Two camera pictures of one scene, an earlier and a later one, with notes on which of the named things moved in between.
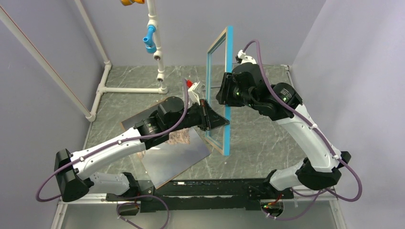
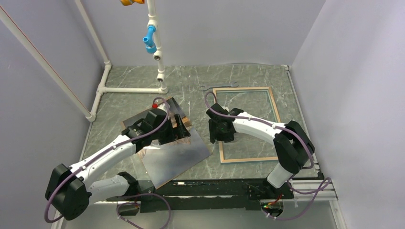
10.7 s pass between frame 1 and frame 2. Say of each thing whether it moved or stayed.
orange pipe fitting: stayed
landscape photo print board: stayed
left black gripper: moved
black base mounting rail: stayed
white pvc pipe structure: stayed
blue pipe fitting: stayed
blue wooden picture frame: moved
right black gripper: moved
